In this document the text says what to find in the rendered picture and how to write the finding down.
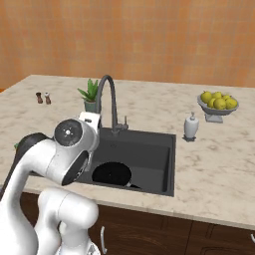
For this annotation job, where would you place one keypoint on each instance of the dark wood cupboard door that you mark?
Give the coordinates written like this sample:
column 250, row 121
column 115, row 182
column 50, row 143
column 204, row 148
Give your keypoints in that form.
column 30, row 207
column 222, row 240
column 142, row 232

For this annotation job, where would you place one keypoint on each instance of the grey fruit bowl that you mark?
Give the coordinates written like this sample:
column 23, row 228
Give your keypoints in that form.
column 214, row 113

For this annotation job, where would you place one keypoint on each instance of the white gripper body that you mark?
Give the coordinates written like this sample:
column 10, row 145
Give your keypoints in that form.
column 91, row 119

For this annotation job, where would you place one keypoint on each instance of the black pan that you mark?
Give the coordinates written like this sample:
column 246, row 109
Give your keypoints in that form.
column 111, row 173

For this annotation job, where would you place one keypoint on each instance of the dark grey sink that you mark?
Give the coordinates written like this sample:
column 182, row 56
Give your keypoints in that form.
column 146, row 156

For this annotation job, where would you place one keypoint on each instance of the white soap dispenser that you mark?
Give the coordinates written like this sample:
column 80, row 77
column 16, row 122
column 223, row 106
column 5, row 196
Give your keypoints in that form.
column 191, row 127

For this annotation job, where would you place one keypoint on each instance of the dark grey arched tap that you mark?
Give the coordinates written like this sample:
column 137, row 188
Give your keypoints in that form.
column 114, row 99

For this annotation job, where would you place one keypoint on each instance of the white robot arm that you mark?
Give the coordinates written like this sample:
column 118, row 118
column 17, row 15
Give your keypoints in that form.
column 36, row 166

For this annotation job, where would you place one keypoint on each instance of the brown pepper shaker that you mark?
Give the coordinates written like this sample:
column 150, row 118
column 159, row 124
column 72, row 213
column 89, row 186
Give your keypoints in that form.
column 39, row 98

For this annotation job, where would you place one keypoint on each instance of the green potted plant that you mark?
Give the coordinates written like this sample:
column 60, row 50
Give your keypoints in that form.
column 90, row 96

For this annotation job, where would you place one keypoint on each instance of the green sponge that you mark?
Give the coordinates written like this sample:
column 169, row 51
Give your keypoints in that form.
column 16, row 145

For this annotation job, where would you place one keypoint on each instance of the yellow-green fruit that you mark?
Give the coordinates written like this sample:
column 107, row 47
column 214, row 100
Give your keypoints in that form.
column 231, row 103
column 210, row 104
column 205, row 97
column 219, row 104
column 217, row 95
column 226, row 97

